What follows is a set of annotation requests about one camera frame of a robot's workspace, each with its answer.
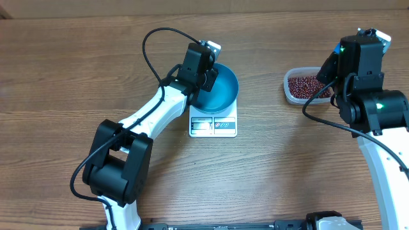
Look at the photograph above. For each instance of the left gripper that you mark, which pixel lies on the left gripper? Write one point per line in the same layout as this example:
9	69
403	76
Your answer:
213	76

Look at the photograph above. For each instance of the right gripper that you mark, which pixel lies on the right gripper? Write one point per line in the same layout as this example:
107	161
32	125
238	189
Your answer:
331	72

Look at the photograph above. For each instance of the blue metal bowl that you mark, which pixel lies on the blue metal bowl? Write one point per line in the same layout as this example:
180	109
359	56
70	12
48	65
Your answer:
223	94

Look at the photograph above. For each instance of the blue plastic measuring scoop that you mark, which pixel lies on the blue plastic measuring scoop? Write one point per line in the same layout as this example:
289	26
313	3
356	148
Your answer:
337	49

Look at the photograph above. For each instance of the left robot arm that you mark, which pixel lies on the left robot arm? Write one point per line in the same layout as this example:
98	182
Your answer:
119	158

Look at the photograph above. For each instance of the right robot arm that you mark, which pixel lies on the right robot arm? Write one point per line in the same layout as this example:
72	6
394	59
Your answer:
378	119

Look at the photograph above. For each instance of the white digital kitchen scale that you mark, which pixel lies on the white digital kitchen scale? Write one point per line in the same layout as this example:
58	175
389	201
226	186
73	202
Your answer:
214	124

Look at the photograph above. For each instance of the red beans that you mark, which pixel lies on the red beans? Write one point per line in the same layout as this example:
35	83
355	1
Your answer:
304	87

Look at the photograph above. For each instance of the clear plastic container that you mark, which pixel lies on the clear plastic container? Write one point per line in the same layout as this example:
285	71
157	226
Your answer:
298	72

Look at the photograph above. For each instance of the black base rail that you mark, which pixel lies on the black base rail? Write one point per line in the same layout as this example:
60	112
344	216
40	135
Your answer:
318	220

